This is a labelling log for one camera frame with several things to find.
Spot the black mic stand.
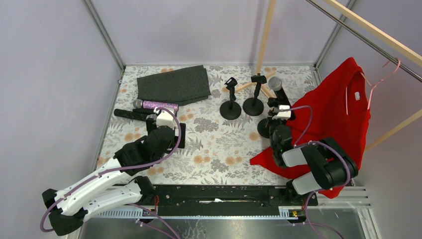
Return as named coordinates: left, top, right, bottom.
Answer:
left=219, top=77, right=242, bottom=120
left=242, top=73, right=267, bottom=116
left=256, top=97, right=281, bottom=139

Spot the black microphone silver grille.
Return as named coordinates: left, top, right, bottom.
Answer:
left=268, top=76, right=292, bottom=107

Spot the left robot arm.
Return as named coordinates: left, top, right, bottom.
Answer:
left=40, top=119, right=186, bottom=236

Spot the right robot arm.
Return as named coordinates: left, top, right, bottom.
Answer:
left=250, top=114, right=358, bottom=200

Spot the black microphone on table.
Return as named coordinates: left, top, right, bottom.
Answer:
left=113, top=109, right=157, bottom=124

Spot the purple glitter microphone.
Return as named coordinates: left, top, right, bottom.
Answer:
left=132, top=99, right=179, bottom=112

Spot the dark grey perforated felt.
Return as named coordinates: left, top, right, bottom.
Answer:
left=137, top=65, right=211, bottom=106

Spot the red t-shirt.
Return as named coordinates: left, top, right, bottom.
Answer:
left=250, top=57, right=372, bottom=199

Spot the pink clothes hanger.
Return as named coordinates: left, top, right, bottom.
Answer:
left=345, top=58, right=402, bottom=115

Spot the metal hanging rod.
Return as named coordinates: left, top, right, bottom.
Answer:
left=307, top=0, right=422, bottom=82

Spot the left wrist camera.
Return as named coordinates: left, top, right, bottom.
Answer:
left=154, top=109, right=175, bottom=129

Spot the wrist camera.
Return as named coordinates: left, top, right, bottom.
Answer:
left=154, top=109, right=175, bottom=129
left=272, top=105, right=292, bottom=120

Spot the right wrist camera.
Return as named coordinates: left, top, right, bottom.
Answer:
left=272, top=105, right=292, bottom=120

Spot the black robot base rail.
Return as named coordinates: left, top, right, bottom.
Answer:
left=137, top=185, right=307, bottom=217

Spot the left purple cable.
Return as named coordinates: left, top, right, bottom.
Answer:
left=39, top=107, right=183, bottom=239

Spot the wooden clothes rack frame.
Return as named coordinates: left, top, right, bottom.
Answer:
left=232, top=0, right=422, bottom=151

